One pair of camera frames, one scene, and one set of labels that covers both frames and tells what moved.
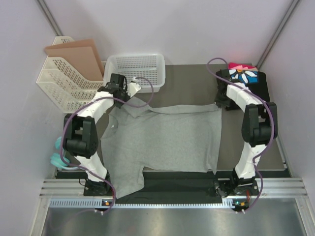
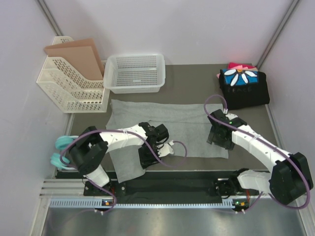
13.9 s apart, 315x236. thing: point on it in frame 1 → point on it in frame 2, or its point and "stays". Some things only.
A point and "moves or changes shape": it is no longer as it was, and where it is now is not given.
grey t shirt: (135, 137) moves or changes shape
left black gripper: (124, 90) → (146, 162)
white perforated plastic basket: (148, 70) stays
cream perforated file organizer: (63, 87) stays
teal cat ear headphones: (55, 158) stays
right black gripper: (221, 104) → (212, 137)
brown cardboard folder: (81, 56) stays
